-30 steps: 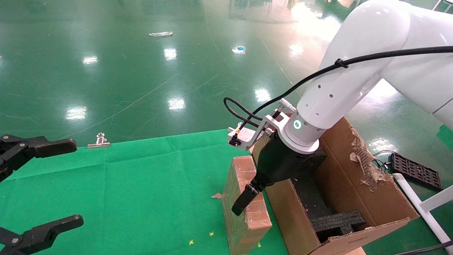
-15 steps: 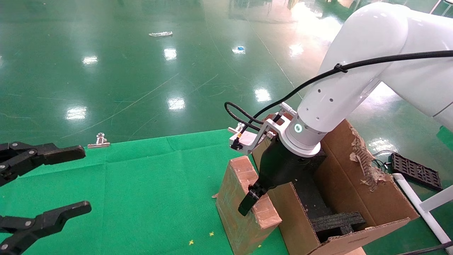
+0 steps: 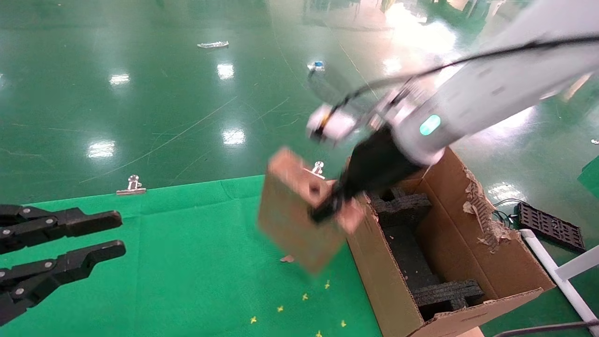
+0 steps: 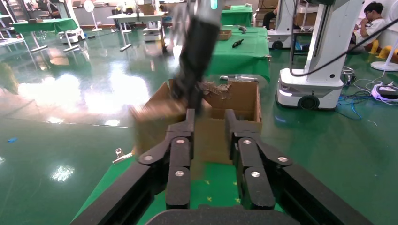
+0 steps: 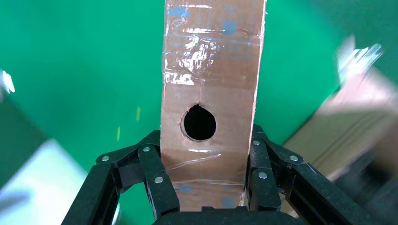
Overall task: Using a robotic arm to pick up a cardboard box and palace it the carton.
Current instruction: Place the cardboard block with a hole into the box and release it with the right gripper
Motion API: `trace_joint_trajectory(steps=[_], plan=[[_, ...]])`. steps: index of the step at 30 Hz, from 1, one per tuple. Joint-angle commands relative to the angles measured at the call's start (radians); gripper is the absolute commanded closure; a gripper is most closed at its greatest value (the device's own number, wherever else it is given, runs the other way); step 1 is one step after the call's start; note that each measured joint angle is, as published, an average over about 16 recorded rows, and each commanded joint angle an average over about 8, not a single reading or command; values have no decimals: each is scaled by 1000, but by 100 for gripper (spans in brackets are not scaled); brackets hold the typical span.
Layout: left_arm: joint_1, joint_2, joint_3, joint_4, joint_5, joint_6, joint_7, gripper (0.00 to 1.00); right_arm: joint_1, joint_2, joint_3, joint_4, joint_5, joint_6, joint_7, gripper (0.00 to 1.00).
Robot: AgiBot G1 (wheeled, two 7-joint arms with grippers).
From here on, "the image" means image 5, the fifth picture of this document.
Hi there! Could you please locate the small taped cardboard box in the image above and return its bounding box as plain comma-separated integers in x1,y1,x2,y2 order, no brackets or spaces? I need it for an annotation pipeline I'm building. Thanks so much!
160,0,268,212

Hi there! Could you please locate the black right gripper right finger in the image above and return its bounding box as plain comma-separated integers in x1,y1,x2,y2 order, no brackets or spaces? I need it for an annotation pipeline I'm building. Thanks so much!
247,124,374,225

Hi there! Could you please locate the large open cardboard carton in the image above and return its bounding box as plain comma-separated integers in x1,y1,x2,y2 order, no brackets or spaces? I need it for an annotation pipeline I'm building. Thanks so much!
281,67,398,225

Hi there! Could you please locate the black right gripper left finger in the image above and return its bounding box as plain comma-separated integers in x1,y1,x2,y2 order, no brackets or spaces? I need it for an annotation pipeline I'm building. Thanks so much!
62,130,180,225

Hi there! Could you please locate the silver binder clip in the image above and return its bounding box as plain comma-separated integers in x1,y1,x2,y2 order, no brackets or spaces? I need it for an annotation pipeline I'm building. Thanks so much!
336,36,383,84

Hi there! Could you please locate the green table cloth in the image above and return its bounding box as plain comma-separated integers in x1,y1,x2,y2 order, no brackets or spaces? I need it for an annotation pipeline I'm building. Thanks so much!
0,0,398,218

